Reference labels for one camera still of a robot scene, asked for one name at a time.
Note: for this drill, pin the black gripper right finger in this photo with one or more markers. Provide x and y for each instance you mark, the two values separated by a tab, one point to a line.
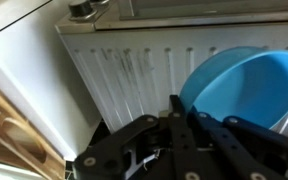
244	150

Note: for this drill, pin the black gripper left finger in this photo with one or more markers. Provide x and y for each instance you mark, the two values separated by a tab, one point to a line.
180	150

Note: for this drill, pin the wooden rack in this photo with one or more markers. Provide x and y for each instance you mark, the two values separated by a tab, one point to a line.
14	133

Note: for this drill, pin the blue plastic bowl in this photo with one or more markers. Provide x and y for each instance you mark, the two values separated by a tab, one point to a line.
250	86

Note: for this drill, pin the black toaster oven knob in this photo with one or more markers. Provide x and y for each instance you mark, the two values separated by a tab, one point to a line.
80	10

